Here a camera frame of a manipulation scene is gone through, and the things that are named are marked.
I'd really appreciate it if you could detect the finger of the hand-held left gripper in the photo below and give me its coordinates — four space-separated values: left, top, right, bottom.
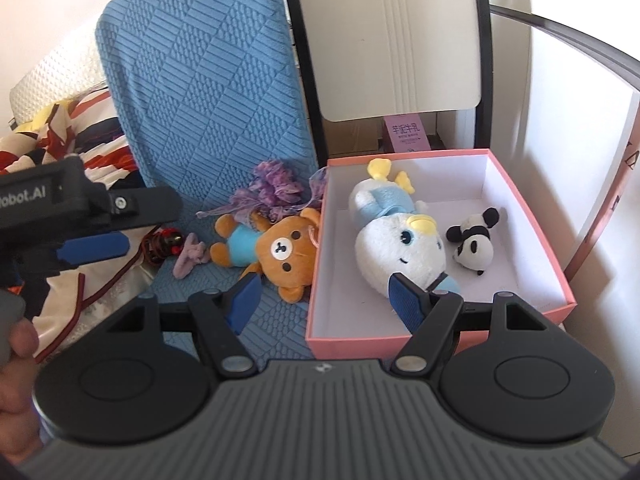
56 232 131 267
106 186 184 227

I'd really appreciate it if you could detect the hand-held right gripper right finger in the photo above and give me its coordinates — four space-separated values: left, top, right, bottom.
387 272 549 376

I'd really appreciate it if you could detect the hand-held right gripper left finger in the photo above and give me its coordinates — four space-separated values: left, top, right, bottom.
105 274 264 379

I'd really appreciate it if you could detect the red and black small toy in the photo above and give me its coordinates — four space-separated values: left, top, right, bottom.
141 227 184 265

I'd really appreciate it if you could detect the brown teddy bear plush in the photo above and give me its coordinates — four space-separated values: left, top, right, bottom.
209 207 322 305

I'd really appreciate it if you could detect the small pink bunny plush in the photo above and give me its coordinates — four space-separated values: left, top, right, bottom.
172 232 212 280

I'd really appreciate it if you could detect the pink cardboard box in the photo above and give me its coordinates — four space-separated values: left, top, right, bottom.
305 148 579 361

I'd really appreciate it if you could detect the person's left hand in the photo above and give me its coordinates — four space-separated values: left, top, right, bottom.
0 317 49 467

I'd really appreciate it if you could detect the white and blue plush toy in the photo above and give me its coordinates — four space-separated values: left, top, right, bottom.
348 158 462 307

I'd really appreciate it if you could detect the small panda plush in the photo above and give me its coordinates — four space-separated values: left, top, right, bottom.
445 207 501 277

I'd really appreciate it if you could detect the patterned blanket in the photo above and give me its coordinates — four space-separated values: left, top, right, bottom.
0 87 157 362

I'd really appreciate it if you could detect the white textured pillow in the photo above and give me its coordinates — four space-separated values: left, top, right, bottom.
10 34 109 127

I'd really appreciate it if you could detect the blue textured sofa cover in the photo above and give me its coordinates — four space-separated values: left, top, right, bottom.
95 0 322 362

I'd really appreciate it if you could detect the brown cardboard box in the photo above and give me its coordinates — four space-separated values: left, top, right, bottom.
325 120 389 157

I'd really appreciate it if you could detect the purple carton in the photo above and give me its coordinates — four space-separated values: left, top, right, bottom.
382 114 434 154

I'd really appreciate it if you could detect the pink metal bar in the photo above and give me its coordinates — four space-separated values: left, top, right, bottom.
564 109 640 282

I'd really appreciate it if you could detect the black curved hoop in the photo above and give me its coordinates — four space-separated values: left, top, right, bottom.
487 3 640 92

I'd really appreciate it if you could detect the beige chair with black frame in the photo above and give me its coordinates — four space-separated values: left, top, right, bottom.
278 0 497 162

